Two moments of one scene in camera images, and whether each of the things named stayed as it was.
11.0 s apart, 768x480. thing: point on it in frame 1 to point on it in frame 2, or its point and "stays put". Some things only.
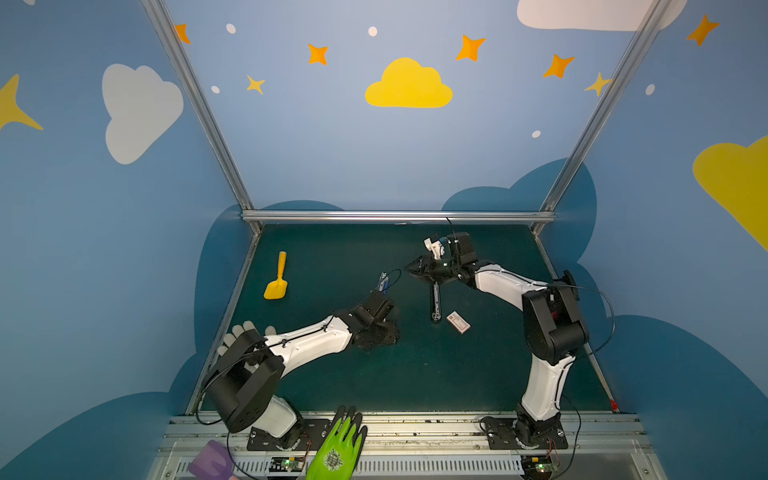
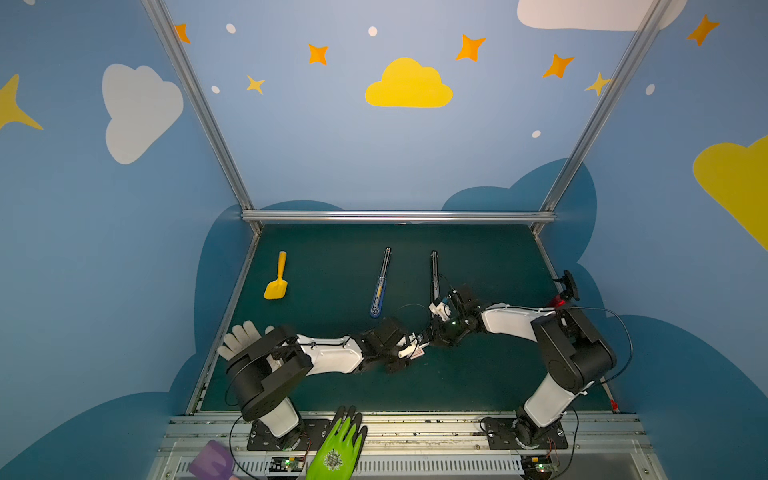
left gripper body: x=380 y=327 to x=399 y=346
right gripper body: x=431 y=267 to x=444 y=327
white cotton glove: x=238 y=330 stays put
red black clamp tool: x=568 y=278 stays put
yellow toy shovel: x=276 y=289 stays put
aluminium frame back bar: x=398 y=215 stays put
